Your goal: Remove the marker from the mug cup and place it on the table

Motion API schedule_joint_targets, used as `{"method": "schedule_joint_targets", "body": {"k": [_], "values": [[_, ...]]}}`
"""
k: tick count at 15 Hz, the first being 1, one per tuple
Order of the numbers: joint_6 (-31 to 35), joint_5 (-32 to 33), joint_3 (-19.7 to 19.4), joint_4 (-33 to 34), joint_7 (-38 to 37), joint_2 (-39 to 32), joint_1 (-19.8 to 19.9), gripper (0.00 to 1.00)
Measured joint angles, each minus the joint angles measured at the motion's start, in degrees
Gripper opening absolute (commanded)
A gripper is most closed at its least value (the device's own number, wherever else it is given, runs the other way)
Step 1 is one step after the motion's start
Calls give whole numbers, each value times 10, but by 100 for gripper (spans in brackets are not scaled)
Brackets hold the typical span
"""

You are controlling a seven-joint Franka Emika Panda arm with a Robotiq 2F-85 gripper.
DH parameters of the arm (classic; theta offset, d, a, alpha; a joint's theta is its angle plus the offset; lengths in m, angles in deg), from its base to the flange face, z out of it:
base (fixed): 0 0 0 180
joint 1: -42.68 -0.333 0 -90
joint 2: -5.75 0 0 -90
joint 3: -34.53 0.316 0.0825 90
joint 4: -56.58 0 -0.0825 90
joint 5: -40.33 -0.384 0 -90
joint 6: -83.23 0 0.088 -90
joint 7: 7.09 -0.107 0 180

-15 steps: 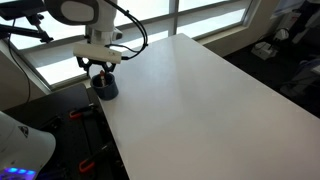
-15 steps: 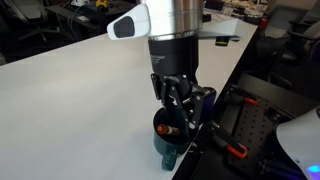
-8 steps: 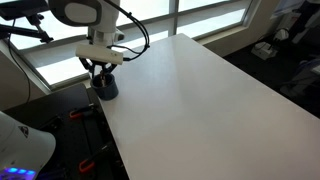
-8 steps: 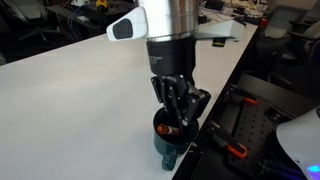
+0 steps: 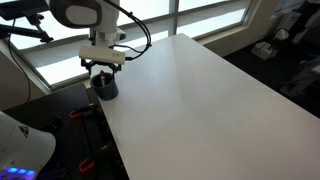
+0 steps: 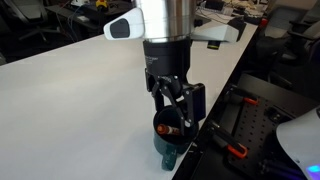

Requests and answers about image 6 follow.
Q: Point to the black desk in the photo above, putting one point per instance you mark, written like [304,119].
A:
[100,18]

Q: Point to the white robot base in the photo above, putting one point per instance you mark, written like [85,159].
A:
[300,140]

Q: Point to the black office chair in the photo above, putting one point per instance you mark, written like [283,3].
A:
[300,66]

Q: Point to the yellow tool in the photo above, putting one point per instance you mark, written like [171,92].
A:
[101,4]

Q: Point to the black electronics box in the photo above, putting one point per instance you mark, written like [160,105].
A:
[214,4]

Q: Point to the small red object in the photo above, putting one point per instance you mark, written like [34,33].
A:
[264,22]

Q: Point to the dark office chair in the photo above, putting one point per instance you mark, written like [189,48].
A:
[28,8]

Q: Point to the grey office chair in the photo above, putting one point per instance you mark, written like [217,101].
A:
[280,28]

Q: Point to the dark teal mug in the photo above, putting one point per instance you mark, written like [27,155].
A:
[168,160]

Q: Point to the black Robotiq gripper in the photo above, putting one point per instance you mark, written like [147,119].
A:
[166,56]

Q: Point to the orange capped marker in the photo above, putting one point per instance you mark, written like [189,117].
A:
[165,129]

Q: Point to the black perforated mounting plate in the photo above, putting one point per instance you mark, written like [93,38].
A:
[256,126]

